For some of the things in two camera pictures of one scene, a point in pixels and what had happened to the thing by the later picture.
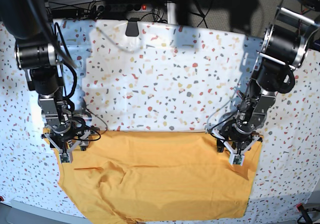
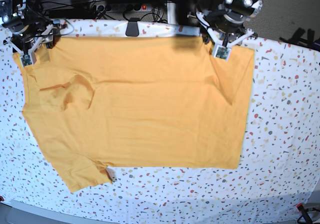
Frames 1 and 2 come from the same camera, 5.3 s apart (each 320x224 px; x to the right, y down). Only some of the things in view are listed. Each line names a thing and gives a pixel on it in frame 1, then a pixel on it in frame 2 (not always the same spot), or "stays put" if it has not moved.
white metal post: x=172 y=13 stays put
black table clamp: x=132 y=29 stays put
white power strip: x=122 y=8 stays put
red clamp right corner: x=300 y=207 stays put
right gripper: x=237 y=138 -> x=225 y=26
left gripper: x=63 y=135 -> x=28 y=41
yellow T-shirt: x=158 y=176 -> x=96 y=102
